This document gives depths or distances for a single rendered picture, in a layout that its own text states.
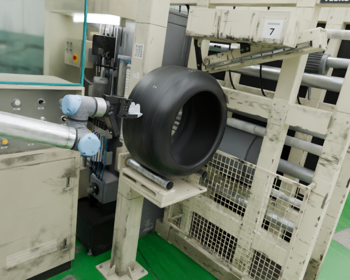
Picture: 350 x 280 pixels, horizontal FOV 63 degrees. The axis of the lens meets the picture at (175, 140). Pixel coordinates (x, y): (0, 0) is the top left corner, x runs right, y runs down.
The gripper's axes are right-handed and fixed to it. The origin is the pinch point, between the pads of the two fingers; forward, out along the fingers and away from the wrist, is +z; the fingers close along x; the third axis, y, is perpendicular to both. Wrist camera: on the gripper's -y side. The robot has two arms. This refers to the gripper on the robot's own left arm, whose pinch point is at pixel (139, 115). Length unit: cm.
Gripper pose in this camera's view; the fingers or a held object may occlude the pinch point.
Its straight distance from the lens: 131.7
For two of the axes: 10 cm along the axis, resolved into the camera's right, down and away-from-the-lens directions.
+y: 2.2, -9.5, -2.1
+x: -7.0, -3.0, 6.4
